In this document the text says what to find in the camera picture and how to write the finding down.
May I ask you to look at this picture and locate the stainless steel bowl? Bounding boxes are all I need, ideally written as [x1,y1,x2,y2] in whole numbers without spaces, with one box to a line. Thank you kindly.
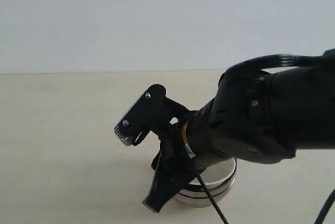
[174,168,237,208]
[199,158,237,188]

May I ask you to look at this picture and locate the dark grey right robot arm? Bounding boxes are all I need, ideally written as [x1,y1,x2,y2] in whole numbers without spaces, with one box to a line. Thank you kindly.
[143,50,334,212]

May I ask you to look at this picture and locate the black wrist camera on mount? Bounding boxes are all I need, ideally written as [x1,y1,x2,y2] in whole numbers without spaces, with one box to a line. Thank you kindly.
[114,84,189,146]

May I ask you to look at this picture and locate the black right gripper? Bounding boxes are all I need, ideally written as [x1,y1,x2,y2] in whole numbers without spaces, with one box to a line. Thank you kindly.
[142,118,202,212]

